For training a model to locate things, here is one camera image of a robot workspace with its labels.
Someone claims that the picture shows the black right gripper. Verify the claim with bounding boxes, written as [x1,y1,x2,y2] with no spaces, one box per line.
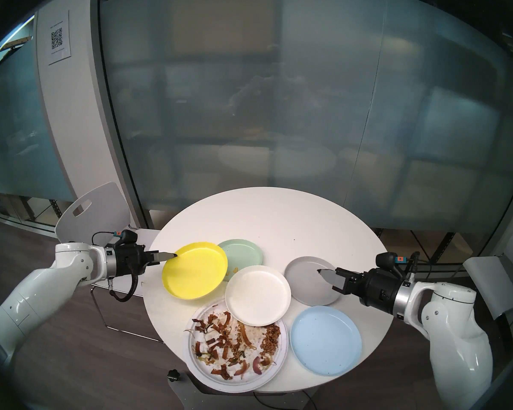
[318,266,405,316]

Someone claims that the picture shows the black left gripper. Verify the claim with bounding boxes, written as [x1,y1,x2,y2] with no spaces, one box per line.
[110,242,179,280]

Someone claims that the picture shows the grey plastic plate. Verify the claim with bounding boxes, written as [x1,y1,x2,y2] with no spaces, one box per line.
[284,256,342,306]

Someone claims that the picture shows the yellow plastic plate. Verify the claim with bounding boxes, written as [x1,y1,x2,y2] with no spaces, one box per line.
[162,242,228,301]

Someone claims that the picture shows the light blue plastic plate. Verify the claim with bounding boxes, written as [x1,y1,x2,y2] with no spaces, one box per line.
[290,306,363,376]

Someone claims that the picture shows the white plastic plate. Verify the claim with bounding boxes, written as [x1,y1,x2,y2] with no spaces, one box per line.
[225,265,292,327]

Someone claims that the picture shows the mint green plastic plate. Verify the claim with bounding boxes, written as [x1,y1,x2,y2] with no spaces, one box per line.
[217,239,264,282]

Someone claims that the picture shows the white plastic chair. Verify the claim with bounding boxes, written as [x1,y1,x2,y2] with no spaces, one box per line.
[463,253,513,321]
[55,182,165,343]

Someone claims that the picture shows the brown food leftovers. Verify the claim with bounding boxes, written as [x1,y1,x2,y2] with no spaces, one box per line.
[186,311,283,380]

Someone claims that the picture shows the metal storage rack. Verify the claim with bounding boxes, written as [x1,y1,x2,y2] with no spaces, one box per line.
[0,190,75,237]
[376,228,494,269]

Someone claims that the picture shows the large white paper plate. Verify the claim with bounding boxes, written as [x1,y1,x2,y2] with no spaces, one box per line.
[184,297,289,392]

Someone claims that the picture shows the QR code paper sign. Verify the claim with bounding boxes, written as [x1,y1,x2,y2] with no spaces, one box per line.
[47,10,72,66]

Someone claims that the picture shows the linear ceiling light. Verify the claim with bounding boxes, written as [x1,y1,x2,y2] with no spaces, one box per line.
[0,16,35,67]

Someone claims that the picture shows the thick black looped cable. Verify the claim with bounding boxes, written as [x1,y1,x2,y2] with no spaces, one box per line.
[108,273,140,303]

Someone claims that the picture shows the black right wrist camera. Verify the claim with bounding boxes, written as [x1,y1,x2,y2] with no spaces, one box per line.
[375,251,411,271]

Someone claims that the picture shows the thin black camera cable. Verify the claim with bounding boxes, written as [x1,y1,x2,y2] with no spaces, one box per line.
[404,250,424,281]
[91,231,123,247]

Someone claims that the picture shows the black floor cable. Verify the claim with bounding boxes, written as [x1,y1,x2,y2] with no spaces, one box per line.
[252,390,318,410]

